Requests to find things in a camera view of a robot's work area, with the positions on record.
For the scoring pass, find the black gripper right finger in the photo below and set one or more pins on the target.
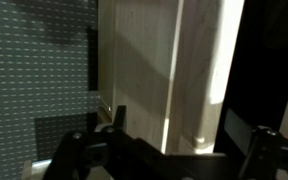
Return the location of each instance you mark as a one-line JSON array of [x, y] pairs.
[[254, 152]]

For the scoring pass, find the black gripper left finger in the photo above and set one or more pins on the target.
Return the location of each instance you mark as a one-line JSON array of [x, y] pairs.
[[121, 156]]

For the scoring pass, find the light wooden drawer cabinet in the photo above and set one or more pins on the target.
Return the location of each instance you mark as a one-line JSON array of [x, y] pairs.
[[176, 65]]

